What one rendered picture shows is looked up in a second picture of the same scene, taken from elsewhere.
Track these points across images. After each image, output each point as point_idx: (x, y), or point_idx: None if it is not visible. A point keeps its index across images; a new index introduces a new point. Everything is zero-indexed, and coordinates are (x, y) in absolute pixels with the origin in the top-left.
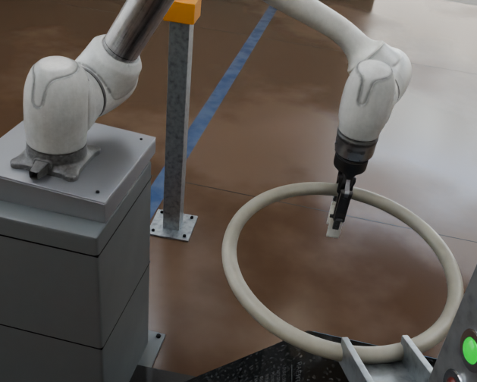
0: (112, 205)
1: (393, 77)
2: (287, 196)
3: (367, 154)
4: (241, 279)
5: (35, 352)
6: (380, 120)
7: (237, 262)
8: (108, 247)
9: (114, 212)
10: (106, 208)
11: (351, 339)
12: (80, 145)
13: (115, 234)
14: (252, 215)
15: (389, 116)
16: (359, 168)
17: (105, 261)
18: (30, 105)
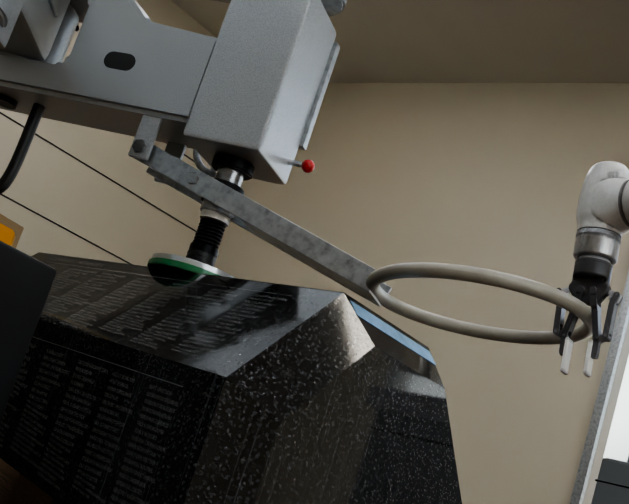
0: None
1: (597, 164)
2: (578, 330)
3: (575, 245)
4: (466, 322)
5: None
6: (578, 203)
7: (487, 328)
8: (618, 493)
9: None
10: None
11: (412, 340)
12: None
13: None
14: (550, 336)
15: (592, 203)
16: (574, 266)
17: (606, 502)
18: None
